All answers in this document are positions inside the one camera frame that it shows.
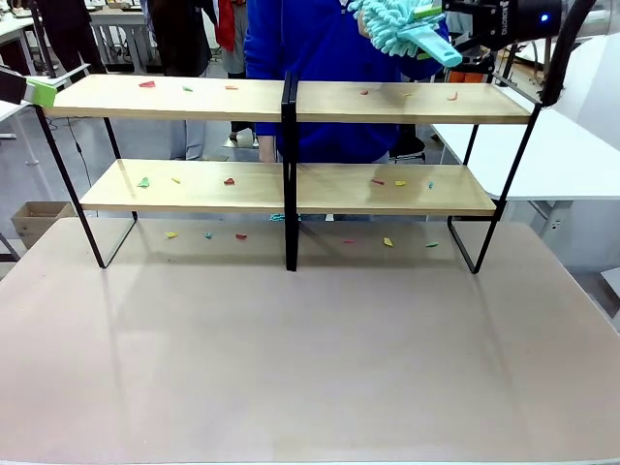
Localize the large white table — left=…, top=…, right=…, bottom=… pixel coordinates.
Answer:
left=429, top=104, right=620, bottom=202

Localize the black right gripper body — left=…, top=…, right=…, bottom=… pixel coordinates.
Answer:
left=443, top=0, right=563, bottom=50

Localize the white side table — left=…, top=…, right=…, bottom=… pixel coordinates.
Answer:
left=0, top=62, right=91, bottom=123

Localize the bystander in orange trousers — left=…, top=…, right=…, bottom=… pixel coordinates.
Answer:
left=444, top=10, right=493, bottom=84

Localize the thick black stand pole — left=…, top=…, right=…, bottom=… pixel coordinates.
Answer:
left=27, top=0, right=57, bottom=78

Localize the person's right hand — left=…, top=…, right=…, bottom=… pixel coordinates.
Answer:
left=258, top=134, right=278, bottom=164

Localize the wood shelf rack black frame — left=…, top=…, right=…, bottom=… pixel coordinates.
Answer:
left=31, top=71, right=297, bottom=272
left=282, top=72, right=543, bottom=275

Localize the thin black stand pole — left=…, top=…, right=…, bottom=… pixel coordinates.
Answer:
left=501, top=42, right=522, bottom=88

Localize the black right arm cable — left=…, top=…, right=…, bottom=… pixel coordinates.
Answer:
left=541, top=0, right=600, bottom=107

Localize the cardboard box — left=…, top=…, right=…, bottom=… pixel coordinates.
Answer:
left=10, top=201, right=78, bottom=251

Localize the bystander in black clothes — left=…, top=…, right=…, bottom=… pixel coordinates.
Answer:
left=36, top=0, right=108, bottom=77

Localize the white-legged background table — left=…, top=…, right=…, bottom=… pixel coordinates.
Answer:
left=89, top=8, right=157, bottom=75

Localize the bystander in dark coat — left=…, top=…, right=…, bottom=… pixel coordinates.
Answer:
left=147, top=0, right=218, bottom=161

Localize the person in blue jacket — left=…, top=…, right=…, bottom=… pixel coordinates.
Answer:
left=243, top=0, right=451, bottom=165

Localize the black floor cable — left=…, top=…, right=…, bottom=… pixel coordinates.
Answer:
left=66, top=115, right=94, bottom=196

